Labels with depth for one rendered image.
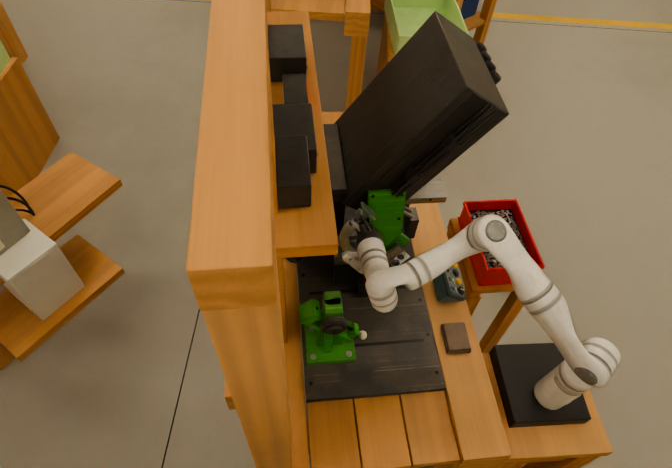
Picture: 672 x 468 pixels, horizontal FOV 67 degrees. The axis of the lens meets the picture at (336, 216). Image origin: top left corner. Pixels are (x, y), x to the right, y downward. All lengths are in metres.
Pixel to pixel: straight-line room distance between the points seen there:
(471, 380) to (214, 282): 1.20
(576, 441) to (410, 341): 0.55
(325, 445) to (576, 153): 2.88
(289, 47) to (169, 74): 2.81
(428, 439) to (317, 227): 0.78
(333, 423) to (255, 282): 1.05
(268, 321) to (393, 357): 1.01
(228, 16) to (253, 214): 0.41
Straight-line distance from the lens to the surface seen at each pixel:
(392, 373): 1.61
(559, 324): 1.38
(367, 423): 1.57
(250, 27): 0.86
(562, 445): 1.74
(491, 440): 1.61
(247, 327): 0.66
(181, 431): 2.54
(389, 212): 1.54
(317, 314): 1.40
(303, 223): 1.06
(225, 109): 0.70
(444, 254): 1.30
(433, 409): 1.62
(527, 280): 1.34
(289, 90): 1.30
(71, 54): 4.60
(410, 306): 1.71
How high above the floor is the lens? 2.38
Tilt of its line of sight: 52 degrees down
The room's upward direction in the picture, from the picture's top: 4 degrees clockwise
